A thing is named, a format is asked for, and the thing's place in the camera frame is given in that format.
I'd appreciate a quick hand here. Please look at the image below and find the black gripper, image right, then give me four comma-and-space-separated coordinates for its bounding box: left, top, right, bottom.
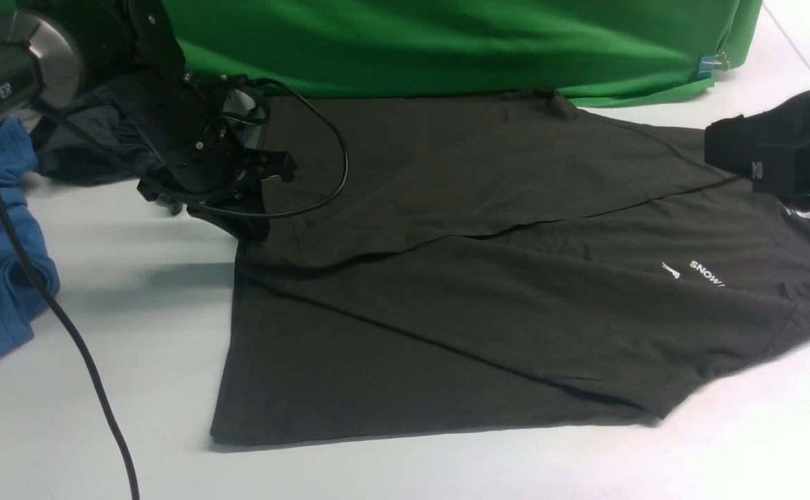
704, 90, 810, 209

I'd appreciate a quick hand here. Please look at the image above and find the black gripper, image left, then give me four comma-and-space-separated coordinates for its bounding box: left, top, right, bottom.
110, 69, 297, 242

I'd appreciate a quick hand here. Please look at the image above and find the dark gray long-sleeve top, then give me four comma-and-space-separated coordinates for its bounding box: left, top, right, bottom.
210, 90, 810, 447

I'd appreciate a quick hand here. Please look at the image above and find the blue binder clip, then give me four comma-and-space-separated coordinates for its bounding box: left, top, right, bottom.
696, 53, 732, 80

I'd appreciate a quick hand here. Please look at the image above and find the dark teal crumpled garment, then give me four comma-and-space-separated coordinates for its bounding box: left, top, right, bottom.
30, 89, 163, 187

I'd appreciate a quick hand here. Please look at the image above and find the green backdrop cloth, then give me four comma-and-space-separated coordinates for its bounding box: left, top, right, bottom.
0, 0, 763, 110

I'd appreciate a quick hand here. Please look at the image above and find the blue crumpled garment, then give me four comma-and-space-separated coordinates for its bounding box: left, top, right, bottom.
0, 117, 61, 360

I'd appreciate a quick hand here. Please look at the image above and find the gray wrist camera, image left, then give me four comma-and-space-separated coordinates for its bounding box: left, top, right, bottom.
223, 90, 269, 126

